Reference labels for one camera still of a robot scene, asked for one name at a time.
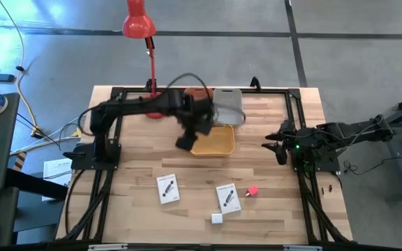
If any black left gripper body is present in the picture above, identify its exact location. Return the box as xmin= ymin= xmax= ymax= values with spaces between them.
xmin=179 ymin=96 xmax=216 ymax=136

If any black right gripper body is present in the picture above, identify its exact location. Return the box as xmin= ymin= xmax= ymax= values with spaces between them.
xmin=284 ymin=128 xmax=315 ymax=154

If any white product box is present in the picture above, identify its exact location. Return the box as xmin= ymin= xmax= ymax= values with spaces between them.
xmin=215 ymin=183 xmax=242 ymax=215
xmin=156 ymin=173 xmax=181 ymax=205

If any orange plastic bin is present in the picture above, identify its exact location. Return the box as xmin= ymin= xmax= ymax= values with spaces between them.
xmin=184 ymin=86 xmax=215 ymax=104

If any yellow plastic bin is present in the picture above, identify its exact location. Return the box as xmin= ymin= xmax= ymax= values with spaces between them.
xmin=189 ymin=124 xmax=236 ymax=158

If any grey plastic bin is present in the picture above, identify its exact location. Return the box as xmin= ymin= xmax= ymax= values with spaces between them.
xmin=213 ymin=87 xmax=246 ymax=126

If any grey table stand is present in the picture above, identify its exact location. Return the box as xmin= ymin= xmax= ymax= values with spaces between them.
xmin=364 ymin=89 xmax=402 ymax=203

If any red desk lamp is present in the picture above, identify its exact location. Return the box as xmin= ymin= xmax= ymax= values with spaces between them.
xmin=122 ymin=0 xmax=174 ymax=120

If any white paper sheet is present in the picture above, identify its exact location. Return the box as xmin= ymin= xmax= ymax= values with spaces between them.
xmin=42 ymin=158 xmax=73 ymax=202

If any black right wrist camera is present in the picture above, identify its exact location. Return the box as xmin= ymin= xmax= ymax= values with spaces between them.
xmin=279 ymin=119 xmax=295 ymax=135

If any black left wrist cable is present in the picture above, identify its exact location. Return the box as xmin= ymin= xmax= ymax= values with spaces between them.
xmin=167 ymin=72 xmax=213 ymax=102

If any black aluminium table frame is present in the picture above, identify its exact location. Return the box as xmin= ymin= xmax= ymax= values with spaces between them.
xmin=56 ymin=86 xmax=354 ymax=245

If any black floor cable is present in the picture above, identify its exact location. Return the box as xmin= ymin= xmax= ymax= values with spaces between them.
xmin=343 ymin=153 xmax=402 ymax=176

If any black frame clamp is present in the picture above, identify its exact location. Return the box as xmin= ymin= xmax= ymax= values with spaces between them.
xmin=249 ymin=75 xmax=262 ymax=92

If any silver metal bracket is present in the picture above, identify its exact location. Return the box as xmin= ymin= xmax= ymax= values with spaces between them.
xmin=88 ymin=243 xmax=128 ymax=251
xmin=283 ymin=245 xmax=323 ymax=251

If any white floor cable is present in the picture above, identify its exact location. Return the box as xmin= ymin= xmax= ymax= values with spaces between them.
xmin=10 ymin=114 xmax=87 ymax=156

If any yellow floor cable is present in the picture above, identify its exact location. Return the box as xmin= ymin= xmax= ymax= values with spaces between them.
xmin=0 ymin=0 xmax=41 ymax=137

